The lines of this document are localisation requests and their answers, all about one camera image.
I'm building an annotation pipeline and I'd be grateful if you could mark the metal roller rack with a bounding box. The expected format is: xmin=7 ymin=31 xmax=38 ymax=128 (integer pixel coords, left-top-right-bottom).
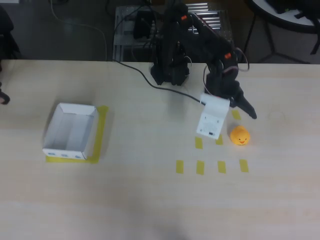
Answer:
xmin=113 ymin=2 xmax=236 ymax=62

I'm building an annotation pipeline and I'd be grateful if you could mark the long yellow tape strip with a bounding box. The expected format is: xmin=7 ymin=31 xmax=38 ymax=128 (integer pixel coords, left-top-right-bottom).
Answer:
xmin=45 ymin=154 xmax=89 ymax=165
xmin=86 ymin=104 xmax=110 ymax=165

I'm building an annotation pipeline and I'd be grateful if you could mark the black camera cable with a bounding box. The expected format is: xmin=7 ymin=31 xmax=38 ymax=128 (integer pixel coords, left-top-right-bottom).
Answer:
xmin=112 ymin=59 xmax=204 ymax=104

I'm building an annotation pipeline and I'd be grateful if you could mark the yellow rubber duck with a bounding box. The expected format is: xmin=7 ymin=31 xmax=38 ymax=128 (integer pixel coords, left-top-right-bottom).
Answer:
xmin=229 ymin=124 xmax=251 ymax=147

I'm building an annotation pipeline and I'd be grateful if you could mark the black table leg frame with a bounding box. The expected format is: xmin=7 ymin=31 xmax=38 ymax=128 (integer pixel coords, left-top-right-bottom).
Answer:
xmin=243 ymin=9 xmax=320 ymax=65

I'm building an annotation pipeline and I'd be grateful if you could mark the person in dark clothing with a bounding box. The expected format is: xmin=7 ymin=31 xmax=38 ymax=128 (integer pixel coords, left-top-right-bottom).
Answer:
xmin=0 ymin=4 xmax=22 ymax=61

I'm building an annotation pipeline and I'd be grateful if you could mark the round white table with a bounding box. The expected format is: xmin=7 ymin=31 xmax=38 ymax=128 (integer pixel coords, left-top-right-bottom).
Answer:
xmin=249 ymin=0 xmax=320 ymax=33

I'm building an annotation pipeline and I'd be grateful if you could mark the white cardboard box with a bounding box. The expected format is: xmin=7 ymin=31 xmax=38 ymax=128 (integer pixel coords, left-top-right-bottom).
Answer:
xmin=41 ymin=102 xmax=98 ymax=161

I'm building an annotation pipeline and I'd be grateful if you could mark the person's hand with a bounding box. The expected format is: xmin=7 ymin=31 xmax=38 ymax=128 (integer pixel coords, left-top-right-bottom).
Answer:
xmin=0 ymin=87 xmax=11 ymax=105

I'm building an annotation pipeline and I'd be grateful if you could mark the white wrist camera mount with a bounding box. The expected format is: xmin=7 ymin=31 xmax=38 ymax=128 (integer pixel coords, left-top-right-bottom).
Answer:
xmin=195 ymin=93 xmax=231 ymax=140

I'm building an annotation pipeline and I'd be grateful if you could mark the black power adapter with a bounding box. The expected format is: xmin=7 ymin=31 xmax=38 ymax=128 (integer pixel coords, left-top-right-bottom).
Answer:
xmin=133 ymin=10 xmax=154 ymax=40

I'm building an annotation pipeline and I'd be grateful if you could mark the pale floor cable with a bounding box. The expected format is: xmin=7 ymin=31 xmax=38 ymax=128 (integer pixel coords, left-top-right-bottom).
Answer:
xmin=50 ymin=0 xmax=108 ymax=61

